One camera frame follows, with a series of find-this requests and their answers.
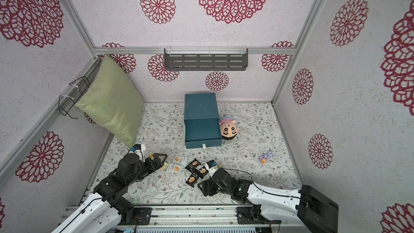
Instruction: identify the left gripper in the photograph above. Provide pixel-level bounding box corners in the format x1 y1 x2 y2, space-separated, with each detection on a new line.
127 153 168 187

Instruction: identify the black cookie packet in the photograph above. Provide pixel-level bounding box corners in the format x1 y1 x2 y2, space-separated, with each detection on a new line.
185 159 201 173
185 173 200 188
196 166 209 179

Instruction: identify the teal drawer cabinet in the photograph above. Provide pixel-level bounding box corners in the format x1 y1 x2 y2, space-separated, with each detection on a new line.
184 93 222 149

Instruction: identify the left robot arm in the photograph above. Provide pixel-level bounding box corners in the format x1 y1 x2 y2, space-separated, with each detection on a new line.
54 153 168 233

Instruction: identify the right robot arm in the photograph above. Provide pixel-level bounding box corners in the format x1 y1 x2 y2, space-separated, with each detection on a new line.
197 168 339 233

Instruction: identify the white cookie packet lower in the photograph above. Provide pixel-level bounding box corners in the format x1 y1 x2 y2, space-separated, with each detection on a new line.
167 164 183 174

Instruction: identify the white cookie packet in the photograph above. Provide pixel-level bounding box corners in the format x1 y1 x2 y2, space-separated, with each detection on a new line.
167 164 183 174
172 155 188 166

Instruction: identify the white cookie packet upper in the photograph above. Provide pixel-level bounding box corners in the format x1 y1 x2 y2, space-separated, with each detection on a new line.
172 155 188 166

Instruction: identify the cartoon face plush toy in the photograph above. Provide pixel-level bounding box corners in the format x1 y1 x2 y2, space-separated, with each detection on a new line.
219 115 239 140

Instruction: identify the small purple toy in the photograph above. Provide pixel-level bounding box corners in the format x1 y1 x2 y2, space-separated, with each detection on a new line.
259 150 273 164

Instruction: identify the green pillow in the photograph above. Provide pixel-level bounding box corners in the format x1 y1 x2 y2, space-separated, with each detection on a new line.
75 55 143 148

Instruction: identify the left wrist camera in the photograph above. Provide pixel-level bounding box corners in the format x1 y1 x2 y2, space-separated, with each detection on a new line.
130 144 146 162

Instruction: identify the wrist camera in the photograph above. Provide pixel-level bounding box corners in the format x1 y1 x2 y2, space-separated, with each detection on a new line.
205 160 220 177
130 144 146 162

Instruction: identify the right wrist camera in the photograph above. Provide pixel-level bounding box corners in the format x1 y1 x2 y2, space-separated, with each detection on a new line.
205 160 220 177

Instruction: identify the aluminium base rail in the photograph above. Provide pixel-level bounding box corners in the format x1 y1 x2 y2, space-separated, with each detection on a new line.
57 203 330 229

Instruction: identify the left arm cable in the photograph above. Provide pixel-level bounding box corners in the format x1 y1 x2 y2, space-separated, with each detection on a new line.
58 145 146 233

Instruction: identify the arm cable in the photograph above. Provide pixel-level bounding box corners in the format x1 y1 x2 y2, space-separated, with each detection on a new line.
223 167 324 233
58 145 146 233

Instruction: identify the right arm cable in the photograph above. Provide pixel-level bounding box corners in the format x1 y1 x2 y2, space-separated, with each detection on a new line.
223 167 324 233

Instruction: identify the grey wall shelf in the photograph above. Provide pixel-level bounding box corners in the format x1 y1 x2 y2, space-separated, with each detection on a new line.
163 48 249 71

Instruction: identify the black wire rack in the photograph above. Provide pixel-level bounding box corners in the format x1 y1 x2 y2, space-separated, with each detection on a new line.
57 76 91 120

